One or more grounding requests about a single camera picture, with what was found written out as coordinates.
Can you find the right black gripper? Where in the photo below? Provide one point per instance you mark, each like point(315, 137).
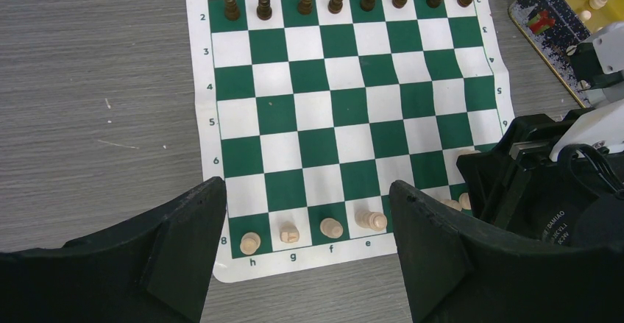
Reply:
point(574, 200)

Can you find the gold metal tin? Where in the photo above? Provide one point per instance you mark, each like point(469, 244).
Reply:
point(552, 26)

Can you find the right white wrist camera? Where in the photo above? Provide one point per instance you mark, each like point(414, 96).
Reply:
point(597, 64)

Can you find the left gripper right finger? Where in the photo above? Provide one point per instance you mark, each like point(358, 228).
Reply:
point(457, 268)

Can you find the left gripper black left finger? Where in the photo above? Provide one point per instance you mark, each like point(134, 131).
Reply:
point(154, 267)

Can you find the green white chess board mat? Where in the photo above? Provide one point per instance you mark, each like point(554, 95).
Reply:
point(311, 109)

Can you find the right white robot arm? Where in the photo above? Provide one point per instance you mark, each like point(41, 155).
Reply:
point(594, 127)

